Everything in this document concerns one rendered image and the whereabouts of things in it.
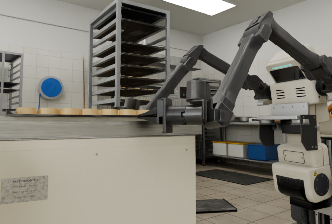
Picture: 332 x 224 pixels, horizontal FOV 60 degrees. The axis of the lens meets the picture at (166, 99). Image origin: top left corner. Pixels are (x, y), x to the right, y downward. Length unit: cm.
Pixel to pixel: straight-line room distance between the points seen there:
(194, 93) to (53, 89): 440
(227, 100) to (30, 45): 464
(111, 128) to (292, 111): 93
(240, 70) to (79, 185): 60
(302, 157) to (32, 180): 117
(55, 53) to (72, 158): 456
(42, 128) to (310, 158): 116
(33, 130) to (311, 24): 523
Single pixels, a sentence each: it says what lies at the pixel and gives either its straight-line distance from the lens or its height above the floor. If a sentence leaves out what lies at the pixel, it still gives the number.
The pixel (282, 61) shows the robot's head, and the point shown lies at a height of 118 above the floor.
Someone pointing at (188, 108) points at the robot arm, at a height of 92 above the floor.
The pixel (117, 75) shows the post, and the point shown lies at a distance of 217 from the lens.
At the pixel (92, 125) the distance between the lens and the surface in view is 88.
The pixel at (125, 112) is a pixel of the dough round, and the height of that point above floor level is 91.
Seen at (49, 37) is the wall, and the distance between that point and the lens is 540.
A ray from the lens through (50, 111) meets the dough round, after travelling 84.
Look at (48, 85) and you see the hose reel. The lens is 510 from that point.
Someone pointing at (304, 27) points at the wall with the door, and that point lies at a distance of 573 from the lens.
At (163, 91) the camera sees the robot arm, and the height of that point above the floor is 103.
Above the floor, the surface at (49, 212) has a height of 64.
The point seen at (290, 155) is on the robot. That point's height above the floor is 72.
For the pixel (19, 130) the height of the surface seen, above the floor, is 86.
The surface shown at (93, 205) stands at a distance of 90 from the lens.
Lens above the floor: 89
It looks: 4 degrees up
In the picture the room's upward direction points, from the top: straight up
